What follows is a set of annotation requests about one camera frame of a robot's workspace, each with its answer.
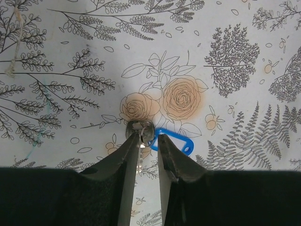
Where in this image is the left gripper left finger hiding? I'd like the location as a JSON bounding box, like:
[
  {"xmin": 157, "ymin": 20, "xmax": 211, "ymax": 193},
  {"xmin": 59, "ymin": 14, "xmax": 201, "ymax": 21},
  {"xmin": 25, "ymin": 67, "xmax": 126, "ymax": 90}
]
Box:
[{"xmin": 0, "ymin": 134, "xmax": 139, "ymax": 226}]

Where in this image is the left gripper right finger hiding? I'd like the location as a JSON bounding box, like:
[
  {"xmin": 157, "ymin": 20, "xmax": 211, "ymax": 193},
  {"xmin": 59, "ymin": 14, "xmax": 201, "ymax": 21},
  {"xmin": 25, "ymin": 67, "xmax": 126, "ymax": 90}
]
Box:
[{"xmin": 158, "ymin": 140, "xmax": 301, "ymax": 226}]

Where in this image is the floral table mat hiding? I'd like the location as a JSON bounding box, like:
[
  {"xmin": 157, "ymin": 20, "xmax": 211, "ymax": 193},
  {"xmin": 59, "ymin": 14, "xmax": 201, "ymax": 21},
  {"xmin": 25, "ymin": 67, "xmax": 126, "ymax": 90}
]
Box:
[{"xmin": 0, "ymin": 0, "xmax": 301, "ymax": 226}]

